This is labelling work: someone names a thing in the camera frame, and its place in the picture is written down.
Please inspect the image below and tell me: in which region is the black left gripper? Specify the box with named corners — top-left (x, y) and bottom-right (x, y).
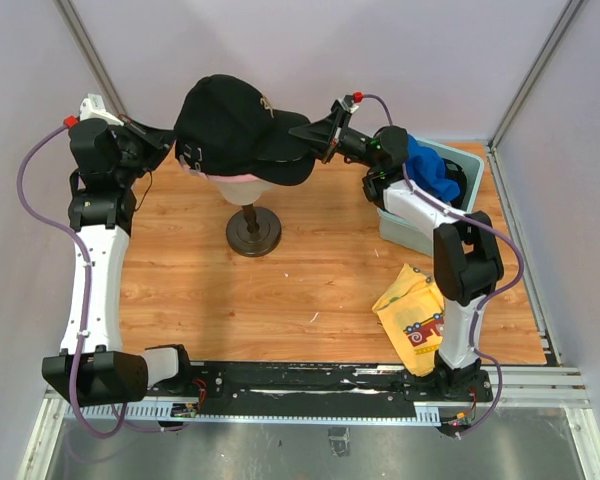
top-left (111, 114), bottom-right (176, 185)

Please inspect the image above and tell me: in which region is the light teal plastic bin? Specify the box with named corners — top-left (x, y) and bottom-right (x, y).
top-left (377, 137), bottom-right (485, 257)

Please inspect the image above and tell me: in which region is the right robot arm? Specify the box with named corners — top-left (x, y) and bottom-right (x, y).
top-left (289, 95), bottom-right (504, 400)

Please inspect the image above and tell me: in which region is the pink sport baseball cap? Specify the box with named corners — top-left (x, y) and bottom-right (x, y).
top-left (176, 155), bottom-right (260, 183)

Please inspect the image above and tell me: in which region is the cream mannequin head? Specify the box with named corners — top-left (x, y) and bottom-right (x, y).
top-left (210, 179), bottom-right (278, 206)

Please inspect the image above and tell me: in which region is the white cable duct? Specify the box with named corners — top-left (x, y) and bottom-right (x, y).
top-left (80, 394), bottom-right (441, 426)

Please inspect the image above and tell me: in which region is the yellow printed cloth hat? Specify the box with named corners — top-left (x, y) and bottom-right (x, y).
top-left (372, 264), bottom-right (444, 377)

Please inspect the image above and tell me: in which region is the black gold-logo baseball cap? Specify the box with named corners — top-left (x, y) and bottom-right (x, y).
top-left (174, 74), bottom-right (311, 176)

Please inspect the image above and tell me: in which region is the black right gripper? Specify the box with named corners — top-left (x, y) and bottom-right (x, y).
top-left (286, 109), bottom-right (380, 172)

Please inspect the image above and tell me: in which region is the blue cap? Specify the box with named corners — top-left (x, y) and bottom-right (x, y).
top-left (406, 135), bottom-right (461, 203)

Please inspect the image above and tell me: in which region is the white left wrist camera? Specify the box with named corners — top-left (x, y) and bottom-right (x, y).
top-left (63, 94), bottom-right (124, 129)

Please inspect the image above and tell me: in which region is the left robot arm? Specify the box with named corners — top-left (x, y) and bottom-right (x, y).
top-left (41, 117), bottom-right (194, 407)

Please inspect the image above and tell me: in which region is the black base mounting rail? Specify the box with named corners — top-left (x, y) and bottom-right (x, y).
top-left (147, 361), bottom-right (493, 405)

